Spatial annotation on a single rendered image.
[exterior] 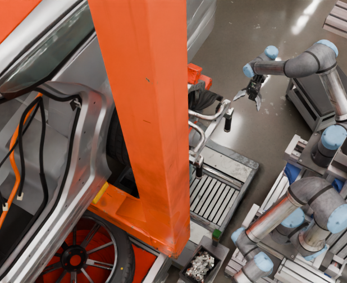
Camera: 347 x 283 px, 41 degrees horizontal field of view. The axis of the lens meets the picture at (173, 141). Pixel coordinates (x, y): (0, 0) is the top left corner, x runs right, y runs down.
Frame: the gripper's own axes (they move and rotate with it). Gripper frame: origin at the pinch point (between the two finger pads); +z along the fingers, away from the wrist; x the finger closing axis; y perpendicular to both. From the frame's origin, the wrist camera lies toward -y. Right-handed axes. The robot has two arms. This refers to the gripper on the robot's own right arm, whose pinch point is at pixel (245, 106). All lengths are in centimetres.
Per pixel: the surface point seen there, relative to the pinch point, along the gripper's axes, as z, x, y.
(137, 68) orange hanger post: 79, -12, 139
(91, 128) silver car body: 63, -55, 37
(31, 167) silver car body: 87, -83, 10
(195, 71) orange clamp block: 7.8, -28.0, 27.8
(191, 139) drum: 32.9, -17.5, 2.7
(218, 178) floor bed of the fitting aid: 17, -3, -80
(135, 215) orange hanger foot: 82, -26, -6
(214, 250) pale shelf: 73, 17, -37
